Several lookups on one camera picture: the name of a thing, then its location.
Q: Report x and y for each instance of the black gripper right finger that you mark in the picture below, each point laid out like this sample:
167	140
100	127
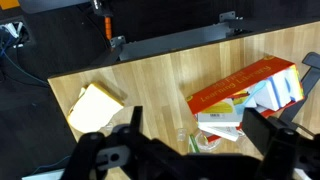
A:
256	126

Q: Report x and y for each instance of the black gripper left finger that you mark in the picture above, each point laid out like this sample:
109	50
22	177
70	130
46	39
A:
136	116

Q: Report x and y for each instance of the small yellow book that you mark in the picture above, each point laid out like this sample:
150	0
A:
216	115

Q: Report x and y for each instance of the small white green-print book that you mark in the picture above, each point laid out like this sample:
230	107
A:
193	143

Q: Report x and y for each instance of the white blue-striped book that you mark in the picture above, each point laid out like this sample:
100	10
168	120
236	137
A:
273	93

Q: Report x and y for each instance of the red cardboard book holder box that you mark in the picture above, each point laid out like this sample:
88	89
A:
233	85

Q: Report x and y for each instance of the yellow sponge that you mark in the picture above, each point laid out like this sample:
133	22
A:
93	110

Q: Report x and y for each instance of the small clear plastic cup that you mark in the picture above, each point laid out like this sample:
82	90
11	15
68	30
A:
213	145

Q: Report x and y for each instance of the black metal bookend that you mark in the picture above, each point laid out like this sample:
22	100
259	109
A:
308	80

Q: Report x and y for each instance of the floor outlet box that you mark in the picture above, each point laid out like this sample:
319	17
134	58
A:
13	31

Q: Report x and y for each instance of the gray metal table frame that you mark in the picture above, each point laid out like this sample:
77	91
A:
173	41

